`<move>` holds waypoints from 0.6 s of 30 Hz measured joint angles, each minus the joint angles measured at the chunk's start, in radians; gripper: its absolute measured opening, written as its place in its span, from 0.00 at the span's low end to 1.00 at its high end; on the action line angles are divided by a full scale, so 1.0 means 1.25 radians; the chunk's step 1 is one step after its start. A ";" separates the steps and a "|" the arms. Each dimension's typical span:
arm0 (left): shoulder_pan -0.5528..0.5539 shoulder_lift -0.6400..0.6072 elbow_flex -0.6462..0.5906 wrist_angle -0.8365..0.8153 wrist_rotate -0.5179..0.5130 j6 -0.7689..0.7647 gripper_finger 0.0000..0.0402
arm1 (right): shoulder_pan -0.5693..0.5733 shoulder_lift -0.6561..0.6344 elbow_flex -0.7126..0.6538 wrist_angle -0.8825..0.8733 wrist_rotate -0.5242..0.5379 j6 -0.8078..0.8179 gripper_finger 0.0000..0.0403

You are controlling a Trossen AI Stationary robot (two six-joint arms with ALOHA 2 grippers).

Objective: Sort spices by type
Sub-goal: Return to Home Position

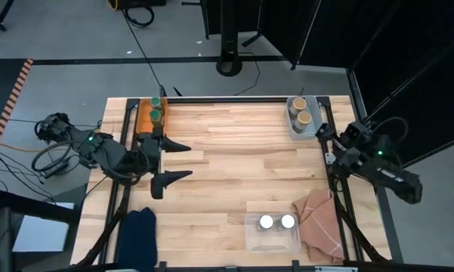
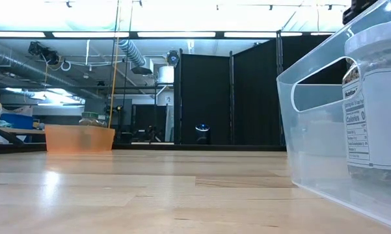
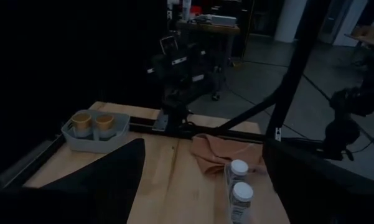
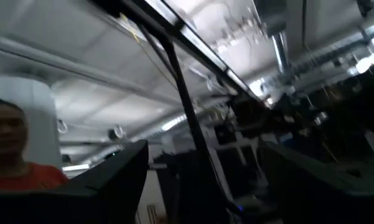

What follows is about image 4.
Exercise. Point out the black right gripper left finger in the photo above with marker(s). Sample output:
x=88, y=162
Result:
x=81, y=205

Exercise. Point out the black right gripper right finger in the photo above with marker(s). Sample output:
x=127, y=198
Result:
x=330, y=205

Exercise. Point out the person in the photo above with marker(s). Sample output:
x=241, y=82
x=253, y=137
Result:
x=6, y=140

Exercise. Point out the black device on rig beam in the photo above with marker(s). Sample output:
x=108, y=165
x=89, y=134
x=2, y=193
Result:
x=249, y=116

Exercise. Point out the silver ceiling pipe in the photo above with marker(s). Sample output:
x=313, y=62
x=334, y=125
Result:
x=81, y=69

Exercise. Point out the LED light strip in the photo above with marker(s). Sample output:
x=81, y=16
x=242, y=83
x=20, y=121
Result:
x=205, y=49

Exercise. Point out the black overhead rig beam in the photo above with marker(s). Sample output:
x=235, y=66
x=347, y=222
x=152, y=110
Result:
x=161, y=17

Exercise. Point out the silver ceiling duct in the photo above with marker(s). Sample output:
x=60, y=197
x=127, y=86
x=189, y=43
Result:
x=168, y=124

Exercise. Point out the black rig upright post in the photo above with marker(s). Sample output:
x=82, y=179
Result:
x=186, y=102

